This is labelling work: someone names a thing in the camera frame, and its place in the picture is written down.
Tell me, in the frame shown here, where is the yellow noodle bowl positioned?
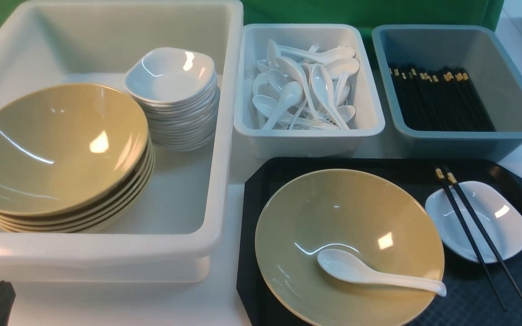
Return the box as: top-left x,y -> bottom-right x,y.
255,169 -> 447,326

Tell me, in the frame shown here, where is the stack of white dishes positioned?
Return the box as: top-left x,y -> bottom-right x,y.
132,75 -> 220,151

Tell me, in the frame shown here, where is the black chopstick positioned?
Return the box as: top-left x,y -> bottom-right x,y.
432,163 -> 508,312
439,164 -> 522,300

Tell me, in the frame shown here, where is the white soup spoon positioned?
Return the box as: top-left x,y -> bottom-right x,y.
317,249 -> 447,297

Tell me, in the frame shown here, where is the black serving tray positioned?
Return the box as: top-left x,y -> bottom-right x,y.
236,158 -> 522,326

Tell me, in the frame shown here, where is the bundle of black chopsticks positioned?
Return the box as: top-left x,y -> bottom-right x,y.
389,62 -> 496,132

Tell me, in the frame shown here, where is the stack of yellow bowls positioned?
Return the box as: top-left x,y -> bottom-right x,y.
0,140 -> 155,234

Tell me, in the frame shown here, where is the pile of white spoons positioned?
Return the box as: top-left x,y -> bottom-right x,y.
251,39 -> 361,131

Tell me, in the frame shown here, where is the top white sauce dish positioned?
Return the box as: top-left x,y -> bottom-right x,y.
123,47 -> 218,106

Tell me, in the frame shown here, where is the white spoon bin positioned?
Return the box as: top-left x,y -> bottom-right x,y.
234,24 -> 385,160

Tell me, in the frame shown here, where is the grey-blue chopstick bin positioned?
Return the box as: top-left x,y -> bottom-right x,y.
372,24 -> 522,161

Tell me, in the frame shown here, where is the top stacked yellow bowl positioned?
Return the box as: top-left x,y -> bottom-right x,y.
0,83 -> 149,216

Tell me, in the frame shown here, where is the green cloth backdrop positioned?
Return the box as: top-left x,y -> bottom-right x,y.
0,0 -> 505,54

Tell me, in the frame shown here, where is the large white plastic tub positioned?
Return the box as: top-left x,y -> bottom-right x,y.
0,0 -> 244,283

